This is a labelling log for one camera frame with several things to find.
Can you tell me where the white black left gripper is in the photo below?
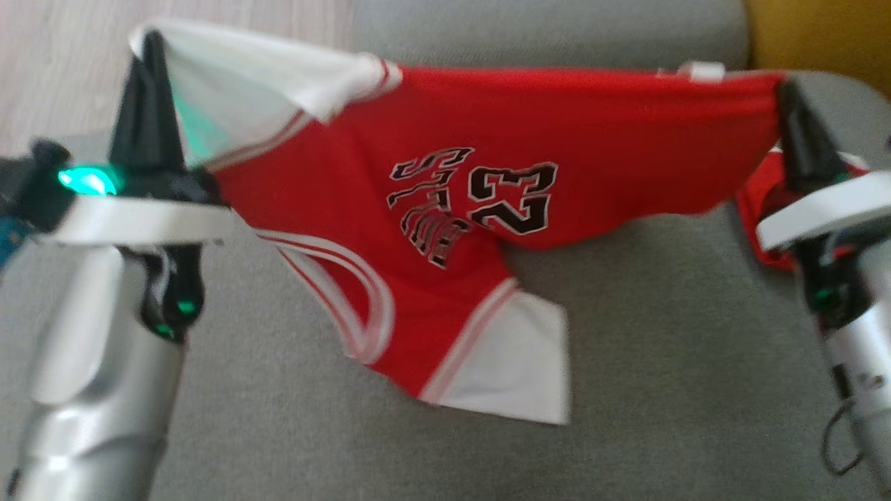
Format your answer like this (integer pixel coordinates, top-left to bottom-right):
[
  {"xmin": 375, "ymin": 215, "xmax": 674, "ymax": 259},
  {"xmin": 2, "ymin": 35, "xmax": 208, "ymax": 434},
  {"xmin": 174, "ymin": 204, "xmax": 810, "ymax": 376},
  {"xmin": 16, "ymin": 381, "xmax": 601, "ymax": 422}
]
[{"xmin": 42, "ymin": 31, "xmax": 237, "ymax": 342}]

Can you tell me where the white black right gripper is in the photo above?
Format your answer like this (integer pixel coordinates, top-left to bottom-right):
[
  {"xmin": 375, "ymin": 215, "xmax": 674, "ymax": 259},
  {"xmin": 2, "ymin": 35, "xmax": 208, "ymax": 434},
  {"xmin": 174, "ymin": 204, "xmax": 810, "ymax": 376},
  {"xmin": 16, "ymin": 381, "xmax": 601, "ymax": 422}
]
[{"xmin": 755, "ymin": 77, "xmax": 891, "ymax": 332}]

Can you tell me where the red white basketball jersey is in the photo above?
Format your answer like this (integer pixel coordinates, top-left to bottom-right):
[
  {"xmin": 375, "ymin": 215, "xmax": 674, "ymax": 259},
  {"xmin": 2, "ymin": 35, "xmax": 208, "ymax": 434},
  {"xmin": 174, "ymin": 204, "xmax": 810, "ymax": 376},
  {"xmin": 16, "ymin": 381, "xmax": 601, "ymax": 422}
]
[{"xmin": 129, "ymin": 17, "xmax": 871, "ymax": 427}]

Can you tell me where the yellow sofa backrest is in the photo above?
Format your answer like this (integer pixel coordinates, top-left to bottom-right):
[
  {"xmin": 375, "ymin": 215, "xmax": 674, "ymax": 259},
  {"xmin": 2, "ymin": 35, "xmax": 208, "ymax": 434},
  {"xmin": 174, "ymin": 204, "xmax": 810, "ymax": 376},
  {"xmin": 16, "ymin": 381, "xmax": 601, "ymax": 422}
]
[{"xmin": 743, "ymin": 0, "xmax": 891, "ymax": 98}]

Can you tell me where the large grey sofa seat cushion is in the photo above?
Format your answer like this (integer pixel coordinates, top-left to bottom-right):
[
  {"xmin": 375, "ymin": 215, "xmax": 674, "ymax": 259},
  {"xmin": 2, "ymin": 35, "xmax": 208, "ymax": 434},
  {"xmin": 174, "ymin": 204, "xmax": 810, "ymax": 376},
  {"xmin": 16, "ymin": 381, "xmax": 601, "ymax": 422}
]
[{"xmin": 0, "ymin": 70, "xmax": 891, "ymax": 501}]

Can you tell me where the small grey sofa seat cushion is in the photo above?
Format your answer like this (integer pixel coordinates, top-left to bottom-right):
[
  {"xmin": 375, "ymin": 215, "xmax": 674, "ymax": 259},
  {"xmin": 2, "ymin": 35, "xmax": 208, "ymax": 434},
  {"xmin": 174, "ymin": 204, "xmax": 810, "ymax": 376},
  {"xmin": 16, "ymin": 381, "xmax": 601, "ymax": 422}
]
[{"xmin": 348, "ymin": 0, "xmax": 750, "ymax": 70}]

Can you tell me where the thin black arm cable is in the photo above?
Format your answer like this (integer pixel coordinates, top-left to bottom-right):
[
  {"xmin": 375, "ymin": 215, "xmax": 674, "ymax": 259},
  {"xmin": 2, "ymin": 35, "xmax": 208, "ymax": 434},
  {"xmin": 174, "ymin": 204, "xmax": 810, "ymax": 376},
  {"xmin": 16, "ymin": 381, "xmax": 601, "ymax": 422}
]
[{"xmin": 821, "ymin": 398, "xmax": 865, "ymax": 478}]

